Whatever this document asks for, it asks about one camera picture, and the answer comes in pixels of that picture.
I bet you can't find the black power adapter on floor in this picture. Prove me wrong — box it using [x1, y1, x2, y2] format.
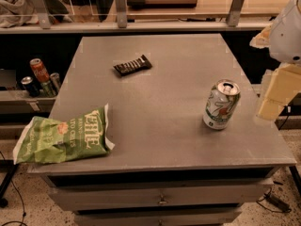
[266, 194, 291, 213]

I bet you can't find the middle metal shelf bracket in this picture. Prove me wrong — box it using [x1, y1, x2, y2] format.
[115, 0, 127, 28]

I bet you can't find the dark blue soda can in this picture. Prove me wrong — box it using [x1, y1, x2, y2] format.
[21, 76, 40, 97]

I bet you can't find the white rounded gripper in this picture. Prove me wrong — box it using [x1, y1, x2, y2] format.
[249, 0, 301, 121]

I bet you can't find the right metal shelf bracket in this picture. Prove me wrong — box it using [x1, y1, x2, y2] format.
[226, 0, 245, 26]

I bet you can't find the red soda can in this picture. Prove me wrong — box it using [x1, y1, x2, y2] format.
[30, 58, 50, 83]

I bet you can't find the grey cloth on shelf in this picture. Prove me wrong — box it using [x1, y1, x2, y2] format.
[0, 0, 69, 29]

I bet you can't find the left metal shelf bracket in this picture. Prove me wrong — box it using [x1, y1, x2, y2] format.
[31, 0, 51, 29]

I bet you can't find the grey drawer cabinet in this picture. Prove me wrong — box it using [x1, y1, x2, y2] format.
[29, 34, 294, 226]

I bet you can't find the silver soda can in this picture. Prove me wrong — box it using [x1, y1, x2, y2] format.
[50, 73, 61, 91]

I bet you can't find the black cable on floor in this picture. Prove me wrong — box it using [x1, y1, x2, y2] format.
[0, 151, 28, 226]

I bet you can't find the metal shelf bracket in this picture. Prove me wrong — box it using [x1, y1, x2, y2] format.
[31, 0, 51, 29]
[226, 0, 245, 26]
[115, 0, 127, 28]

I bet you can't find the dark snack bar wrapper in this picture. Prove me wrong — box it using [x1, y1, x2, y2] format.
[114, 55, 152, 76]

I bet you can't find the green Kettle chips bag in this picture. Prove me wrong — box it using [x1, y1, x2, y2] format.
[13, 105, 115, 164]

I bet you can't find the upper drawer metal handle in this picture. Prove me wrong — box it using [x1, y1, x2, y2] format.
[158, 195, 168, 206]

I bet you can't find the green white 7up can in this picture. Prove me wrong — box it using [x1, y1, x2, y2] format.
[203, 79, 241, 130]

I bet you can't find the green soda can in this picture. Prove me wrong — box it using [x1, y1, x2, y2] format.
[41, 81, 56, 97]

